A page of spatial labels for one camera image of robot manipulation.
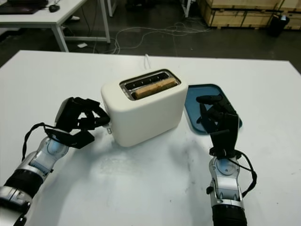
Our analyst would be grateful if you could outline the white table frame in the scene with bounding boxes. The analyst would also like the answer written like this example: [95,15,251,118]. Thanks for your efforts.
[103,0,192,17]

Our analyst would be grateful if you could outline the white office desk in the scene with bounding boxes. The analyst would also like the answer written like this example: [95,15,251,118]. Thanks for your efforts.
[0,0,111,53]

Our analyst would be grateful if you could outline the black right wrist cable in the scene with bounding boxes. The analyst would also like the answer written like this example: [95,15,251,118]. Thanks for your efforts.
[235,150,258,196]

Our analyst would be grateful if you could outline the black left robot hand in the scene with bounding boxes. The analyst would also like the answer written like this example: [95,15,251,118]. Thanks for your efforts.
[55,96,111,134]

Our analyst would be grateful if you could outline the cream two-slot toaster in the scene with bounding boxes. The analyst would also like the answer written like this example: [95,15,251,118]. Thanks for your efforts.
[101,68,189,148]

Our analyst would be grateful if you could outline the blue plastic tray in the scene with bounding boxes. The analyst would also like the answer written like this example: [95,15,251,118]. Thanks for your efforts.
[184,82,243,136]

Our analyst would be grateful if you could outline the stacked wooden crates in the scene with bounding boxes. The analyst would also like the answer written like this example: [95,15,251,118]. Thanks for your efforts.
[197,0,301,30]

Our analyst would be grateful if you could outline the black keyboard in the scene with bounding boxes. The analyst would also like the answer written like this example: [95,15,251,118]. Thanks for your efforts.
[7,0,49,8]

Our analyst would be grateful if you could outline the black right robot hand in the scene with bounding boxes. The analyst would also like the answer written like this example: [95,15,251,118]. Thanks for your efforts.
[196,93,239,157]

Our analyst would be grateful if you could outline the white cable on floor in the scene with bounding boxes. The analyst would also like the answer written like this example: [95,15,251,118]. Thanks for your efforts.
[93,22,212,54]

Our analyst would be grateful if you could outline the dark desk mat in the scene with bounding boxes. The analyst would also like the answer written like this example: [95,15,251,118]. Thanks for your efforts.
[0,7,38,15]

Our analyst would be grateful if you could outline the brown bread slice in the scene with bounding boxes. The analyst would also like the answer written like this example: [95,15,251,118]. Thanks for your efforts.
[135,79,176,99]

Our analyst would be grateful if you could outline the black waste bin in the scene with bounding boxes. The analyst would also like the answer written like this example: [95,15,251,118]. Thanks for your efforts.
[268,14,290,37]

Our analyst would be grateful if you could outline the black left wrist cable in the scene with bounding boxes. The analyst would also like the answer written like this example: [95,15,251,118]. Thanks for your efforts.
[22,122,57,161]

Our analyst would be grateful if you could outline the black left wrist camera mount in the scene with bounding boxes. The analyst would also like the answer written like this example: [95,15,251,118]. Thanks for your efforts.
[44,127,95,149]

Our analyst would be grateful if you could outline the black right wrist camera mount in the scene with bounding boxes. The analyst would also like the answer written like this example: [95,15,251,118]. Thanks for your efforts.
[209,129,230,160]

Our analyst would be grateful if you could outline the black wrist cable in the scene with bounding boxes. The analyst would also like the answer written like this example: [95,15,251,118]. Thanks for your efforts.
[235,150,258,196]
[22,122,57,161]

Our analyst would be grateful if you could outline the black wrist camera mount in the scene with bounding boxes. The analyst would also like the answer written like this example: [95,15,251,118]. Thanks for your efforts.
[44,127,95,149]
[209,129,230,160]

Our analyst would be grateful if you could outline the white toaster power cord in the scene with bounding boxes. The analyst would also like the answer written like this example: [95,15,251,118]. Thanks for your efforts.
[143,54,152,71]

